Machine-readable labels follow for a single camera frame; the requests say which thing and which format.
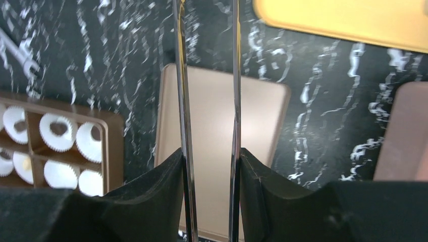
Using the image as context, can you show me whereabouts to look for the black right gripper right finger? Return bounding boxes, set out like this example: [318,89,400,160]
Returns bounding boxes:
[240,148,427,241]

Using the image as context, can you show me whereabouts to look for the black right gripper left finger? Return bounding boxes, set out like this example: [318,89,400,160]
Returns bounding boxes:
[1,149,184,241]

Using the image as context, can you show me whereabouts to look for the metal tweezers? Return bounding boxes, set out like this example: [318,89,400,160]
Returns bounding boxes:
[173,0,242,241]

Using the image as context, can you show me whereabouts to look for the dark round chocolate piece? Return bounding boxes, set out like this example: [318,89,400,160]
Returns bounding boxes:
[49,122,68,137]

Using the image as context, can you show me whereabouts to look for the brown chocolate box tray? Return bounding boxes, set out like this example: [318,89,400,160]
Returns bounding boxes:
[1,92,124,195]

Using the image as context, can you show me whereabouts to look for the rose gold box lid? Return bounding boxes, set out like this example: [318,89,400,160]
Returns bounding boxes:
[154,64,291,241]

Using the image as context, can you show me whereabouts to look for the cream chocolate piece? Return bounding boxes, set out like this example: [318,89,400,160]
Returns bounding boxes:
[22,157,32,171]

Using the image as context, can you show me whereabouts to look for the dark rectangular chocolate piece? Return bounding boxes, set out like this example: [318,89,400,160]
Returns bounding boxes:
[14,120,27,134]

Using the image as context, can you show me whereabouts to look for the dark heart chocolate piece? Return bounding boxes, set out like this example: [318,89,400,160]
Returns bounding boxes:
[90,126,101,142]

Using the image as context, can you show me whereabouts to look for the white paper cup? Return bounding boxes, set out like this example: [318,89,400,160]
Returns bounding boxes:
[78,169,103,197]
[43,160,80,190]
[1,148,14,177]
[3,106,28,145]
[76,122,102,163]
[13,152,34,185]
[39,113,78,152]

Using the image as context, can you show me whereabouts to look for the pink plastic storage box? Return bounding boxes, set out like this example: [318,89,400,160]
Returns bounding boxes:
[373,82,427,182]

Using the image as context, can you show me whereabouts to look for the yellow tray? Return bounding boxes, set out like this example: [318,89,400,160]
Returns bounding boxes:
[253,0,427,53]

